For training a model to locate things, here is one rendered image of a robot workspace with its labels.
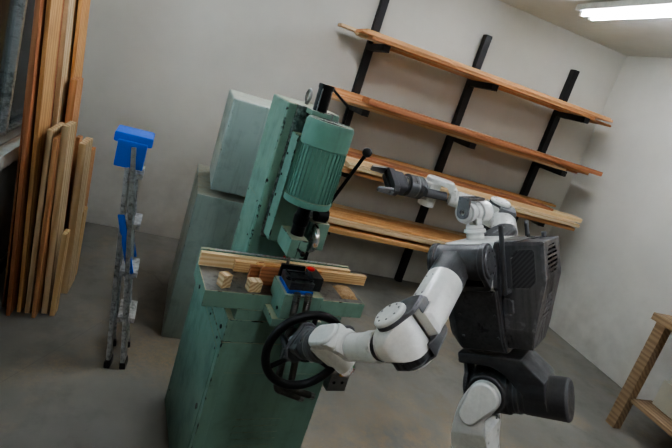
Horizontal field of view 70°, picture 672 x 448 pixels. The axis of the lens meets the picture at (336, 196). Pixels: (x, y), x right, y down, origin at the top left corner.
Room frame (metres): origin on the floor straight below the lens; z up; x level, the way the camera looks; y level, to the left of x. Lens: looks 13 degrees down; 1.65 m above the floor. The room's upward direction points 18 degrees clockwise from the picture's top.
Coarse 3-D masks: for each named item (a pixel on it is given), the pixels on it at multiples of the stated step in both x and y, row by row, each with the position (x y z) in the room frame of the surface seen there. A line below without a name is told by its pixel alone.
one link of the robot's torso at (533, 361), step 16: (464, 352) 1.27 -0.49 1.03; (480, 352) 1.25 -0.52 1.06; (496, 352) 1.24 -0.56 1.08; (512, 352) 1.26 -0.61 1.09; (528, 352) 1.26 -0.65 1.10; (464, 368) 1.30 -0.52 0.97; (496, 368) 1.22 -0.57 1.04; (512, 368) 1.20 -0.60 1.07; (528, 368) 1.18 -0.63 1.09; (544, 368) 1.23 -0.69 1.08; (464, 384) 1.27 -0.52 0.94; (512, 384) 1.19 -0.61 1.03; (528, 384) 1.17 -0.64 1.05; (544, 384) 1.16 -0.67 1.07; (560, 384) 1.17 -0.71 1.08; (512, 400) 1.19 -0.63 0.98; (528, 400) 1.16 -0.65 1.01; (544, 400) 1.15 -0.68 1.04; (560, 400) 1.14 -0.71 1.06; (544, 416) 1.16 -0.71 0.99; (560, 416) 1.13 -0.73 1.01
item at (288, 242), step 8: (280, 232) 1.75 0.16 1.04; (288, 232) 1.70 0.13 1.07; (280, 240) 1.72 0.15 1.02; (288, 240) 1.66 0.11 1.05; (296, 240) 1.65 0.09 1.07; (304, 240) 1.67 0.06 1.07; (288, 248) 1.64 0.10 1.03; (296, 248) 1.65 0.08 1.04; (304, 248) 1.66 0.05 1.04; (288, 256) 1.64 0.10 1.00; (296, 256) 1.66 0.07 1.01
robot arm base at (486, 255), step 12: (432, 252) 1.17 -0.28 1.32; (480, 252) 1.11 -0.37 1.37; (492, 252) 1.15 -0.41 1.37; (432, 264) 1.16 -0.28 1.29; (480, 264) 1.10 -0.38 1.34; (492, 264) 1.14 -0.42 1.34; (480, 276) 1.10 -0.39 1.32; (492, 276) 1.13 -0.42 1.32; (468, 288) 1.15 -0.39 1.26; (480, 288) 1.14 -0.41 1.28
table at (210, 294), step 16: (208, 272) 1.53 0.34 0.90; (240, 272) 1.61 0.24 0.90; (208, 288) 1.42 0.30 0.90; (224, 288) 1.45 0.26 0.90; (240, 288) 1.49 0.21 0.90; (208, 304) 1.42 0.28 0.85; (224, 304) 1.44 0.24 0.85; (240, 304) 1.46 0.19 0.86; (256, 304) 1.49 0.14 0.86; (336, 304) 1.62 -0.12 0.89; (352, 304) 1.65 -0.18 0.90; (272, 320) 1.42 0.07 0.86
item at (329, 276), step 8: (240, 264) 1.61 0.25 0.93; (248, 264) 1.62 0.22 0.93; (328, 272) 1.77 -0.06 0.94; (336, 272) 1.79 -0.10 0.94; (344, 272) 1.82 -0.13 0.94; (328, 280) 1.77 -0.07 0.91; (336, 280) 1.79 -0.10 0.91; (344, 280) 1.80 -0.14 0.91; (352, 280) 1.82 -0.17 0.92; (360, 280) 1.84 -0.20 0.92
